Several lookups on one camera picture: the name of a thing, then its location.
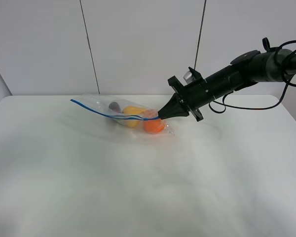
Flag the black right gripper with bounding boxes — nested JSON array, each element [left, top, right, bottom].
[[158, 67, 215, 121]]

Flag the clear zip bag blue seal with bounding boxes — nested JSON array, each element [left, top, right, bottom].
[[71, 94, 174, 134]]

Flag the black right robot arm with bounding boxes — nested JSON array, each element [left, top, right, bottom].
[[158, 45, 296, 121]]

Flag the orange fruit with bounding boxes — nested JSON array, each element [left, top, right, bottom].
[[143, 119, 166, 134]]

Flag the yellow pear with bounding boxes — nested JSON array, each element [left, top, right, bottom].
[[123, 106, 146, 127]]

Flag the purple eggplant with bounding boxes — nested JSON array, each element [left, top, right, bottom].
[[109, 102, 122, 114]]

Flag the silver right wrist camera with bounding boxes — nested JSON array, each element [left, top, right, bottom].
[[183, 71, 195, 84]]

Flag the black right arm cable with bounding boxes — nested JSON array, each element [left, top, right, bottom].
[[208, 37, 296, 114]]

